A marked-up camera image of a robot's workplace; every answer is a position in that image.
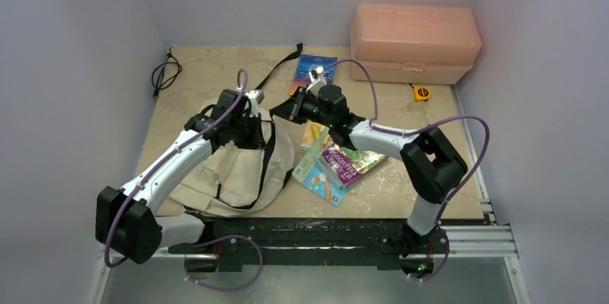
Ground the beige canvas backpack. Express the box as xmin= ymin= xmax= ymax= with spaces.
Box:
xmin=157 ymin=109 xmax=295 ymax=217

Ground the purple Treehouse paperback book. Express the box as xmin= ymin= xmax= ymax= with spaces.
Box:
xmin=315 ymin=142 xmax=387 ymax=188

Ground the light blue cartoon activity book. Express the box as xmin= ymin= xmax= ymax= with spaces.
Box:
xmin=292 ymin=134 xmax=348 ymax=207

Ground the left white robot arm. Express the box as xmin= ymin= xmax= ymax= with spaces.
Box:
xmin=95 ymin=86 xmax=264 ymax=268

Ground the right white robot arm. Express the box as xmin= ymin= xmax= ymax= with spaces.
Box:
xmin=270 ymin=85 xmax=468 ymax=257

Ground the orange banana picture card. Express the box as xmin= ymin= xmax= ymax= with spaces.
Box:
xmin=299 ymin=121 xmax=329 ymax=155

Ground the Jane Eyre paperback book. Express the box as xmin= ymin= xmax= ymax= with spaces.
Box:
xmin=289 ymin=54 xmax=338 ymax=96

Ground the yellow tape measure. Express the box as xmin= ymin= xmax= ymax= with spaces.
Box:
xmin=413 ymin=86 xmax=432 ymax=102

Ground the pink plastic storage box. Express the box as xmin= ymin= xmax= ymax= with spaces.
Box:
xmin=350 ymin=4 xmax=482 ymax=85

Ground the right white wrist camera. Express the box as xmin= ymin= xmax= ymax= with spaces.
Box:
xmin=307 ymin=66 xmax=327 ymax=96

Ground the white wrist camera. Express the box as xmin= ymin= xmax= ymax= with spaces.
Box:
xmin=241 ymin=89 xmax=264 ymax=118
xmin=307 ymin=66 xmax=327 ymax=96

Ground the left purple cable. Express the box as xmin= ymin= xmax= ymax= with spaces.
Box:
xmin=103 ymin=68 xmax=250 ymax=270

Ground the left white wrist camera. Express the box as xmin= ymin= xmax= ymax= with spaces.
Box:
xmin=241 ymin=89 xmax=264 ymax=118

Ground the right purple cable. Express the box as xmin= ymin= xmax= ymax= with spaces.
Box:
xmin=321 ymin=59 xmax=491 ymax=284

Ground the black coiled cable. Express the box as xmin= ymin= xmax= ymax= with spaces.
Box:
xmin=151 ymin=47 xmax=183 ymax=98

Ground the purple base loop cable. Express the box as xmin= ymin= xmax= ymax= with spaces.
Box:
xmin=183 ymin=234 xmax=264 ymax=293

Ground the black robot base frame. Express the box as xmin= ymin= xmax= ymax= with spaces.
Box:
xmin=169 ymin=217 xmax=450 ymax=277

